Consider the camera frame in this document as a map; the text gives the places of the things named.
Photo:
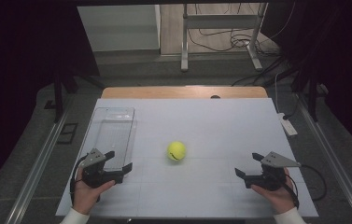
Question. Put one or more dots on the black metal stand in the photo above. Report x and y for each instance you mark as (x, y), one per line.
(312, 93)
(59, 96)

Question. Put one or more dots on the person's left hand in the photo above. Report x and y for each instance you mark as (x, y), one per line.
(86, 194)

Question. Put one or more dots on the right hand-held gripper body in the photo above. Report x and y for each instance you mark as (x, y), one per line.
(270, 177)

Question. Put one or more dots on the white metal desk frame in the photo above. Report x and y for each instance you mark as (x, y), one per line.
(220, 21)

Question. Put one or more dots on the dark round table grommet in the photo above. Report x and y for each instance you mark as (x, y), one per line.
(215, 96)

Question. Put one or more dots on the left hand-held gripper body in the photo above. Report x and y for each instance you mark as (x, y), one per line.
(93, 169)

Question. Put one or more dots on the yellow tennis ball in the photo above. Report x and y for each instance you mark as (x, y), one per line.
(176, 151)

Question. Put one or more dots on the white power strip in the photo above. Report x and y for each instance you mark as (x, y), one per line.
(287, 125)

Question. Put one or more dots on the person's right hand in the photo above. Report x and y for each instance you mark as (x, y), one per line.
(278, 199)

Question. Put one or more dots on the white cabinet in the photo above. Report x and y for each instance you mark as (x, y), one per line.
(117, 28)

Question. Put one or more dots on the clear plastic container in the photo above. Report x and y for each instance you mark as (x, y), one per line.
(114, 133)

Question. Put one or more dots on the aluminium floor rail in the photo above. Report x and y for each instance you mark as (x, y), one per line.
(332, 158)
(38, 165)

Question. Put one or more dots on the white board table cover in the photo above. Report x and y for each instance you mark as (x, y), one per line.
(211, 130)

